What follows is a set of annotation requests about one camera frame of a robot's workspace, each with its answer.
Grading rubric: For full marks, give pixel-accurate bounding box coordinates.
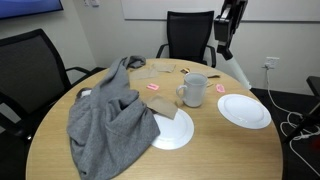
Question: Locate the white ceramic mug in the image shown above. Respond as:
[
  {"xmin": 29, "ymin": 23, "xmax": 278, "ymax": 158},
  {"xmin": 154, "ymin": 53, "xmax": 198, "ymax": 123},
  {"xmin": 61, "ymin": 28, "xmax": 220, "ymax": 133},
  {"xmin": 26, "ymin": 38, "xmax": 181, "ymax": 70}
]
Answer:
[{"xmin": 176, "ymin": 72, "xmax": 208, "ymax": 107}]

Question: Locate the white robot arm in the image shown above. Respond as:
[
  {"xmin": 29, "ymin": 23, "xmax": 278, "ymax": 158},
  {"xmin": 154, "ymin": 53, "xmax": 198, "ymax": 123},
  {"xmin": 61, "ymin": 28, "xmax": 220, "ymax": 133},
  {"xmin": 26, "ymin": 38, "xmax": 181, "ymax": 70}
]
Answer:
[{"xmin": 214, "ymin": 0, "xmax": 251, "ymax": 90}]

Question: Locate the pink packet near hoodie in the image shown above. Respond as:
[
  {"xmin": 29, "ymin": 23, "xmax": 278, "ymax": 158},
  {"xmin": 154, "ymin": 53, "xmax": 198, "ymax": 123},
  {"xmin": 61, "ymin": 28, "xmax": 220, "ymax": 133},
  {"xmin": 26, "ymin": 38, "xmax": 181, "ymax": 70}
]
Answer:
[{"xmin": 146, "ymin": 83, "xmax": 159, "ymax": 91}]

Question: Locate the brown napkin on plate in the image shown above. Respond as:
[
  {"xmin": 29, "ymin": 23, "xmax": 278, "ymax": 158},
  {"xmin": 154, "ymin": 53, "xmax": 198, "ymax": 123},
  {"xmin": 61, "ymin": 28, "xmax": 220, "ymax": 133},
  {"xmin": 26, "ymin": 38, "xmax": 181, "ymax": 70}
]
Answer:
[{"xmin": 145, "ymin": 95, "xmax": 178, "ymax": 119}]

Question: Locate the brown napkin right middle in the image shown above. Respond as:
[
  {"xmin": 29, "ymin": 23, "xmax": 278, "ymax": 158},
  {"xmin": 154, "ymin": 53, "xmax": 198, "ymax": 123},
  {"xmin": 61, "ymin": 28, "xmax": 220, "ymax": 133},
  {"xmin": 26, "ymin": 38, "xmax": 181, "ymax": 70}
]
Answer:
[{"xmin": 151, "ymin": 63, "xmax": 176, "ymax": 73}]

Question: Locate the brown napkin beside hoodie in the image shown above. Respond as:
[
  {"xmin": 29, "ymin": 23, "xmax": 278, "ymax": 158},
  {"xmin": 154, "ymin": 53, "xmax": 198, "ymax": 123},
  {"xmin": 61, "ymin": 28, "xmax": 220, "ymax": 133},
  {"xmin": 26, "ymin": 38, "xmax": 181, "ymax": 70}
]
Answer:
[{"xmin": 129, "ymin": 69, "xmax": 158, "ymax": 80}]

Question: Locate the orange black tea packet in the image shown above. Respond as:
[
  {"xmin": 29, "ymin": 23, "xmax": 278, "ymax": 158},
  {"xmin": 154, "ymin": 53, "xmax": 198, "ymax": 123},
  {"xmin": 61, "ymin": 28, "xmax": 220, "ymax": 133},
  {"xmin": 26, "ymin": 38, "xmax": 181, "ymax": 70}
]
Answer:
[{"xmin": 180, "ymin": 68, "xmax": 190, "ymax": 74}]

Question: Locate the white plate under napkin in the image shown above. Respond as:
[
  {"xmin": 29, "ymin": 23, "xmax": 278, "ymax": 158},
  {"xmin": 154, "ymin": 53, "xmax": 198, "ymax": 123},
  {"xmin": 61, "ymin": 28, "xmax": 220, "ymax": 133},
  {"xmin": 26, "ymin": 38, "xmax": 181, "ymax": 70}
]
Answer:
[{"xmin": 152, "ymin": 109, "xmax": 194, "ymax": 150}]

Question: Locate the small brown sugar packet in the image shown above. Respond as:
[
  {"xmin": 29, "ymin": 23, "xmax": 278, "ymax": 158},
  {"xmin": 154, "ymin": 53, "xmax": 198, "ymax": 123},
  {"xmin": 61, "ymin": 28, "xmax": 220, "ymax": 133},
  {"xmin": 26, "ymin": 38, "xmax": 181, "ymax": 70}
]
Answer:
[{"xmin": 206, "ymin": 81, "xmax": 214, "ymax": 88}]

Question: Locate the large brown napkin front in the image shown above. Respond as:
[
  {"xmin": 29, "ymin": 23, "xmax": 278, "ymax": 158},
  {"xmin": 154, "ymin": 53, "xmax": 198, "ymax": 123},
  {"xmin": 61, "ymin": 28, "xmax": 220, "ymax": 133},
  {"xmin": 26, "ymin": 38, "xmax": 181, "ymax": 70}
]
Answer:
[{"xmin": 203, "ymin": 70, "xmax": 220, "ymax": 78}]

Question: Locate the pink packet near plate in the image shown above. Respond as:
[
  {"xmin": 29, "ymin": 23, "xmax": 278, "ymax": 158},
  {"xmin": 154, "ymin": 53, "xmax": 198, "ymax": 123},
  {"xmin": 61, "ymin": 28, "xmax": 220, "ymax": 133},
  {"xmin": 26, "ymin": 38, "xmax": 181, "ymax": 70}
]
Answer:
[{"xmin": 216, "ymin": 84, "xmax": 225, "ymax": 93}]

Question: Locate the grey hoodie sweatshirt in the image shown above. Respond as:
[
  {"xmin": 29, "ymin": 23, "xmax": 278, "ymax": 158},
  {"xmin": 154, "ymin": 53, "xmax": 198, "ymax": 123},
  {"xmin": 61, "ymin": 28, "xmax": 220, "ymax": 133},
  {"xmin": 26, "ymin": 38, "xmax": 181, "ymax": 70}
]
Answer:
[{"xmin": 67, "ymin": 56, "xmax": 160, "ymax": 180}]

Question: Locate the black mesh chair by door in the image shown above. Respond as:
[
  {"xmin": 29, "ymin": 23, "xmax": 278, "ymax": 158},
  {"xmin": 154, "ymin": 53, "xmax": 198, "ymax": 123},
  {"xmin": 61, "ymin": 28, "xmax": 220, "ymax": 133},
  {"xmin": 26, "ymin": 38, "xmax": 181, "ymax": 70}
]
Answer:
[{"xmin": 156, "ymin": 11, "xmax": 216, "ymax": 68}]

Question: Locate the white plate near robot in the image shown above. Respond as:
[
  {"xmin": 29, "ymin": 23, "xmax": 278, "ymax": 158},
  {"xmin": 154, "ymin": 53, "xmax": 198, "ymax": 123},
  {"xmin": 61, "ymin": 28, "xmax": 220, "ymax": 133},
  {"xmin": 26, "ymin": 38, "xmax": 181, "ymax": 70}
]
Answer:
[{"xmin": 217, "ymin": 94, "xmax": 272, "ymax": 129}]

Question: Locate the round wooden table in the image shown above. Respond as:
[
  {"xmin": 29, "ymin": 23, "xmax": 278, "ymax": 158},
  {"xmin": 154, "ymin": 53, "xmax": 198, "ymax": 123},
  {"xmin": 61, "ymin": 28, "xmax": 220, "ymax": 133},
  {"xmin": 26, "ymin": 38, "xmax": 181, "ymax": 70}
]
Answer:
[{"xmin": 26, "ymin": 70, "xmax": 283, "ymax": 180}]

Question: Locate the black mesh chair by screen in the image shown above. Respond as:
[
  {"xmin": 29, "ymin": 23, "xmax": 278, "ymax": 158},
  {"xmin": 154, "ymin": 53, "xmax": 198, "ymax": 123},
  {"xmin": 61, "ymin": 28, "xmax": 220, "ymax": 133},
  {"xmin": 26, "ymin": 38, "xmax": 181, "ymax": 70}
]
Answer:
[{"xmin": 0, "ymin": 28, "xmax": 93, "ymax": 144}]

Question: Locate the white wall outlet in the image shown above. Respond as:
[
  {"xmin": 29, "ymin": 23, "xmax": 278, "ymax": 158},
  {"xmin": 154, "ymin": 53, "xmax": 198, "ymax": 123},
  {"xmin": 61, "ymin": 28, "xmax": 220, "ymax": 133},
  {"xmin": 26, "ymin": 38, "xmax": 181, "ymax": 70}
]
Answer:
[{"xmin": 263, "ymin": 57, "xmax": 280, "ymax": 69}]

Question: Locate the white power cable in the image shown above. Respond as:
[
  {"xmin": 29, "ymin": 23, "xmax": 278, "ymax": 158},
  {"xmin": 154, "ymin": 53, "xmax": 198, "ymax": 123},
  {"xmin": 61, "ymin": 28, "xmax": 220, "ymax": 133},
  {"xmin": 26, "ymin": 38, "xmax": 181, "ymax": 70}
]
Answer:
[{"xmin": 265, "ymin": 68, "xmax": 320, "ymax": 177}]

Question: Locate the wall screen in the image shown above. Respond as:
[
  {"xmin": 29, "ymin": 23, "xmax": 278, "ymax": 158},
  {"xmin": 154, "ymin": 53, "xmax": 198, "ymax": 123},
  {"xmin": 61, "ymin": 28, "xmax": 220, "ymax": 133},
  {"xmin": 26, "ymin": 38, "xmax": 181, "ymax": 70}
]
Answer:
[{"xmin": 0, "ymin": 0, "xmax": 63, "ymax": 19}]

